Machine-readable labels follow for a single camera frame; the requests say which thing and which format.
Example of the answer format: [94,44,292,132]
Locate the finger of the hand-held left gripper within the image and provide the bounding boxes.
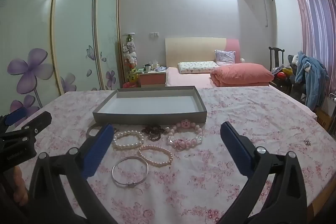
[0,106,27,132]
[0,111,52,144]

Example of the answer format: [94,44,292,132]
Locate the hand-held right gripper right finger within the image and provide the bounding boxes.
[220,121,307,224]

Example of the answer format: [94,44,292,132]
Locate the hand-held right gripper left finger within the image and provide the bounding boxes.
[28,123,118,224]

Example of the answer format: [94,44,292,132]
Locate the silver cuff bracelet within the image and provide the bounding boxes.
[87,123,105,138]

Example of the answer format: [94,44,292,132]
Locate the white pearl bracelet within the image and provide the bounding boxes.
[112,130,145,151]

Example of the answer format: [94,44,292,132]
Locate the silver bangle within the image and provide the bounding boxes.
[112,156,149,189]

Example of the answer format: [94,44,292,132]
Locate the pink pearl bracelet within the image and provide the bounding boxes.
[138,145,174,168]

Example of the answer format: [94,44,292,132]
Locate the pink flower bead bracelet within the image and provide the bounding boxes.
[166,120,205,152]

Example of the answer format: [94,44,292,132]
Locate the dark red bead bracelet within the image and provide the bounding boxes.
[141,124,166,141]

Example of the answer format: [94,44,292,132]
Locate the grey cardboard tray box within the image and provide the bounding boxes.
[92,86,208,126]

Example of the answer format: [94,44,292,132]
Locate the person's left hand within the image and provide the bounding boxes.
[12,166,28,207]

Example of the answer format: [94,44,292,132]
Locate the pink folded duvet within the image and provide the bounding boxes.
[210,63,275,87]

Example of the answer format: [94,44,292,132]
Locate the pink nightstand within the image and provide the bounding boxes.
[138,68,167,87]

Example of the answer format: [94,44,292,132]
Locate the red and yellow clutter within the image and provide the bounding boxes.
[272,67,293,81]

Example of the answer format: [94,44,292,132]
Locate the pink bed with headboard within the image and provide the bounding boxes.
[165,37,277,88]

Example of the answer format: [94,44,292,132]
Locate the white printed pillow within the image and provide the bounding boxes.
[178,61,219,74]

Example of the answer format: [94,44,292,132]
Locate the purple pillow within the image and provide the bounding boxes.
[214,50,236,65]

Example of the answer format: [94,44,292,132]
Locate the floral sliding door wardrobe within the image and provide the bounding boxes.
[0,0,122,119]

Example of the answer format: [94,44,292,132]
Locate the hanging plush toys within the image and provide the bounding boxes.
[122,34,138,83]

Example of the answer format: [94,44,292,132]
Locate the dark wooden chair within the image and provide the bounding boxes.
[268,46,285,72]

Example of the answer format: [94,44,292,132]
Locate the blue garment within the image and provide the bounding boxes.
[294,51,328,109]

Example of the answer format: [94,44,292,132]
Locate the pink curtain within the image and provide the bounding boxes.
[286,0,336,111]

